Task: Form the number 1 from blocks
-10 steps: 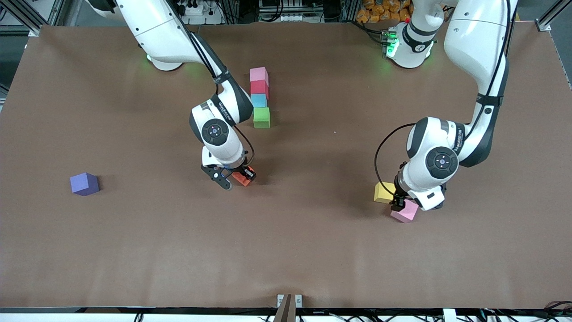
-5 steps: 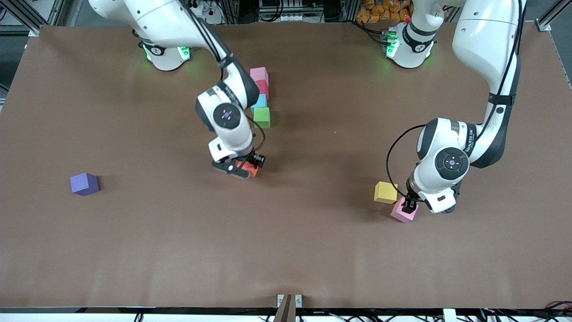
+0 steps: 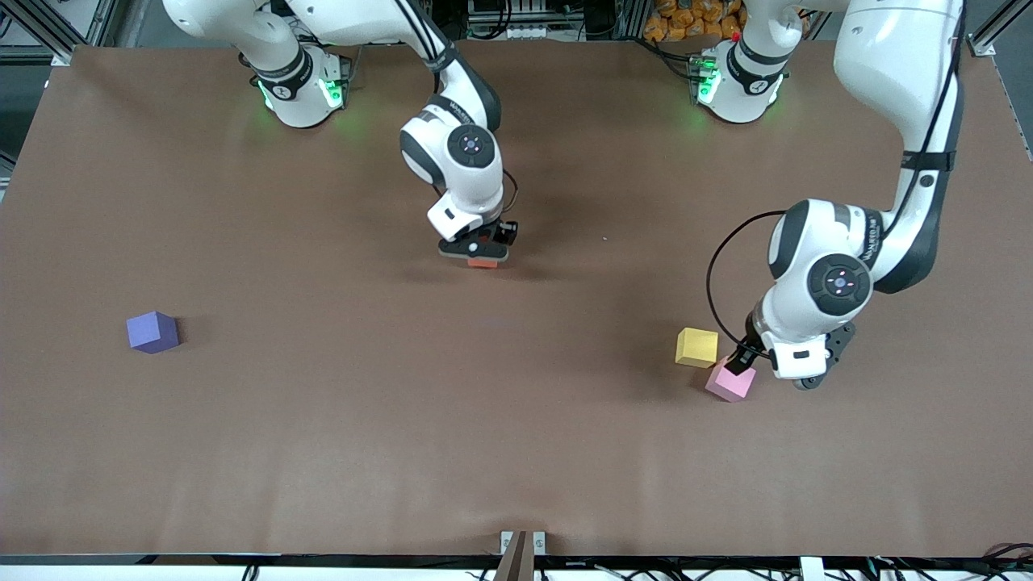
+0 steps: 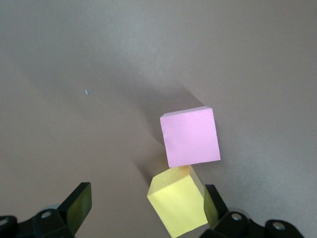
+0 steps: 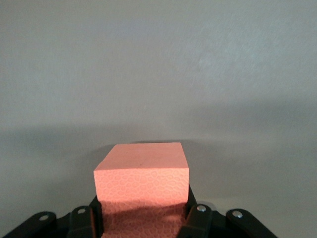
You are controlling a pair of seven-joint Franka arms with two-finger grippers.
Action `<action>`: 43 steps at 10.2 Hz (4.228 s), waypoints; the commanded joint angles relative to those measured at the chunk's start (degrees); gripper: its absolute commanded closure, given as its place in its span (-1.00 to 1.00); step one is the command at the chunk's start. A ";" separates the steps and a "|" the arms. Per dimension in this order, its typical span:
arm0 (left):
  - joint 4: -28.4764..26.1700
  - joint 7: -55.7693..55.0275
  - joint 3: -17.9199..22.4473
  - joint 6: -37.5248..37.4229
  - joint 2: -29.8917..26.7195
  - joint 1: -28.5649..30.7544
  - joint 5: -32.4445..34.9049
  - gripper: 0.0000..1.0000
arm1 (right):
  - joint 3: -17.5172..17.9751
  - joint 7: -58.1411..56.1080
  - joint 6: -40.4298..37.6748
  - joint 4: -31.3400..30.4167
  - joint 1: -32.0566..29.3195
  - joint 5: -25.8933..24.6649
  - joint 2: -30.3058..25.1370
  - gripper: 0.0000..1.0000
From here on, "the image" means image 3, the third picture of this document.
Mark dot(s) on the grey equipment rack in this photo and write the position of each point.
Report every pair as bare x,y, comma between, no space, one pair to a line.
516,16

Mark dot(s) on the small metal table bracket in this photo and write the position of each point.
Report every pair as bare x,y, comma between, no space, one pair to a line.
523,553

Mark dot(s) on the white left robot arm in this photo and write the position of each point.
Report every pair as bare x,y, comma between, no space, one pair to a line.
807,315

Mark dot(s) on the purple foam cube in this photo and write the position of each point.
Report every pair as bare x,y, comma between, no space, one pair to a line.
152,332

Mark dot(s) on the orange snack bags pile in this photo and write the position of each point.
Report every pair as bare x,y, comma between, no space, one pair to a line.
694,20

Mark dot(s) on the yellow foam cube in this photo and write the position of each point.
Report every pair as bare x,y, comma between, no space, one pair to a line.
696,347

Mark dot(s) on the orange foam cube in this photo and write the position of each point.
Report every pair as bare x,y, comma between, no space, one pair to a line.
482,264

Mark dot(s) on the pink foam cube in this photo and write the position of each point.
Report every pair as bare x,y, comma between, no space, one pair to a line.
730,386

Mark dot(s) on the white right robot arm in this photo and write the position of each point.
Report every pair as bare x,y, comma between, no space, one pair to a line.
464,186

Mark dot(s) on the brown table cover sheet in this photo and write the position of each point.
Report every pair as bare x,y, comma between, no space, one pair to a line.
516,452

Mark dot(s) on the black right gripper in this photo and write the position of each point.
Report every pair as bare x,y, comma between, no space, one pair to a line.
505,233

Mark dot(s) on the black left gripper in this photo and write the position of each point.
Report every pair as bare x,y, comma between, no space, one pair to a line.
753,339

